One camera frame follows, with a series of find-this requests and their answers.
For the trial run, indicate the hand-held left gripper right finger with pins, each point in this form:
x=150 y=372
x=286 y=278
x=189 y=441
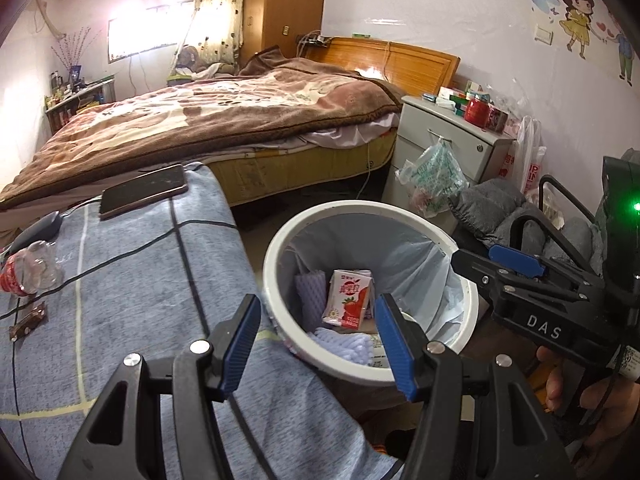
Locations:
x=395 y=345

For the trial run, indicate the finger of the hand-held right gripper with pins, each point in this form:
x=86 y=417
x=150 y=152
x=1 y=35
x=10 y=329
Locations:
x=472 y=267
x=517 y=260

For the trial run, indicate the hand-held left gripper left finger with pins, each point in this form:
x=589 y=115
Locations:
x=242 y=345

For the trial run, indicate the white trash bin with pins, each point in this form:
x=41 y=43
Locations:
x=340 y=367

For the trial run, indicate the red strawberry milk carton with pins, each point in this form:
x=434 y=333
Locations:
x=347 y=300

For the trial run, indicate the person's right hand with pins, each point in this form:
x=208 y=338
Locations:
x=615 y=410

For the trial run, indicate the grey cushion pile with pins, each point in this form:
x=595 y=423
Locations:
x=490 y=205

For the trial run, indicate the pale blue bin liner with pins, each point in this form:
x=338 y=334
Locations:
x=400 y=250

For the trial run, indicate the green printed plastic bag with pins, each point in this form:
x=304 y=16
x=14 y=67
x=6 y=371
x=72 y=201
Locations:
x=435 y=175

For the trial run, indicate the white red-print plastic bag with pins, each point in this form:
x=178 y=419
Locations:
x=530 y=160

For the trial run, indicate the pink patterned tin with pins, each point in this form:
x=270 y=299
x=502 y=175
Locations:
x=498 y=119

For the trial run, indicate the white nightstand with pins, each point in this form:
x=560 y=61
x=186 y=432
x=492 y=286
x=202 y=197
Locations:
x=450 y=125

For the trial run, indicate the red jar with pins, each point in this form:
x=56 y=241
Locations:
x=477 y=110

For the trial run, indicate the white green medicine box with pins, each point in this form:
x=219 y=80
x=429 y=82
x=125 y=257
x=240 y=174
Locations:
x=452 y=99

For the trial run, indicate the black smartphone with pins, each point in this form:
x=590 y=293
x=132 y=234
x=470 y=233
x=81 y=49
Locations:
x=145 y=190

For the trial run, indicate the bed with yellow mattress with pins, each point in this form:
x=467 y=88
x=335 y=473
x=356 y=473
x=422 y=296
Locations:
x=300 y=165

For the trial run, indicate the wooden headboard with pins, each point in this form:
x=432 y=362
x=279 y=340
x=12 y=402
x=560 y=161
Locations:
x=410 y=65

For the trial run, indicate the brown twisted candy wrapper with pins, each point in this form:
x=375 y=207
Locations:
x=30 y=320

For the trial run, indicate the black computer mouse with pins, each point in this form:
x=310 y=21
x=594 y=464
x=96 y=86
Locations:
x=40 y=227

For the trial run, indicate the crushed red-label plastic bottle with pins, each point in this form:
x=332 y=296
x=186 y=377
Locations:
x=15 y=275

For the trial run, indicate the bed with brown blanket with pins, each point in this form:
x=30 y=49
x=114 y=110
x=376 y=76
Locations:
x=175 y=115

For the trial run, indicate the brown plush toy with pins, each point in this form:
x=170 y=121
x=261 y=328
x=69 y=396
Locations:
x=190 y=57

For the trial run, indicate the wooden wardrobe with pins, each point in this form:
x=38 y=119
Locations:
x=290 y=5

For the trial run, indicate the window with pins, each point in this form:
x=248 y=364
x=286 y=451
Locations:
x=145 y=35

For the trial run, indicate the spotted curtain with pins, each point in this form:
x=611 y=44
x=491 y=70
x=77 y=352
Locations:
x=220 y=20

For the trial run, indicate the vase with purple branches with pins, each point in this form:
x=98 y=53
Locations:
x=75 y=50

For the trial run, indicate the white wall switch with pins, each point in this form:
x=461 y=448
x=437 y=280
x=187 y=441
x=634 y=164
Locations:
x=544 y=33

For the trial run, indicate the cartoon wall sticker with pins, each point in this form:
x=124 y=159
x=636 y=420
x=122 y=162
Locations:
x=575 y=15

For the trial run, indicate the white wall pipe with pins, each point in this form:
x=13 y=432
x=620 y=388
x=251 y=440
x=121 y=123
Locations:
x=50 y=22

